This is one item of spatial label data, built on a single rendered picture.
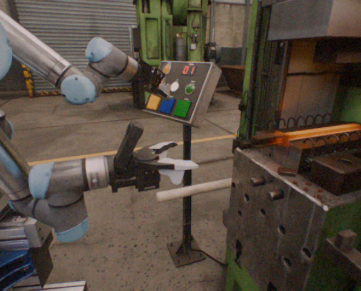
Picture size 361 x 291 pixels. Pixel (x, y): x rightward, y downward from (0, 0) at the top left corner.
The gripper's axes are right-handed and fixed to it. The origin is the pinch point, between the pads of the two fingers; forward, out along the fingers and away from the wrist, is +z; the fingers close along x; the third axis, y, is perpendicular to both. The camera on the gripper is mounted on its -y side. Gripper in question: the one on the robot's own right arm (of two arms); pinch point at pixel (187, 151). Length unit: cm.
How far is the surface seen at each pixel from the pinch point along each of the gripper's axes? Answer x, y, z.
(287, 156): 3.0, 4.8, 30.7
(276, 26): -9.3, -30.5, 30.7
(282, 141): 1.5, 0.6, 29.4
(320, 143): 6.4, 0.8, 38.5
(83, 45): -789, -47, -39
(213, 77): -43, -14, 29
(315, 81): -19, -13, 61
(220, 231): -67, 100, 54
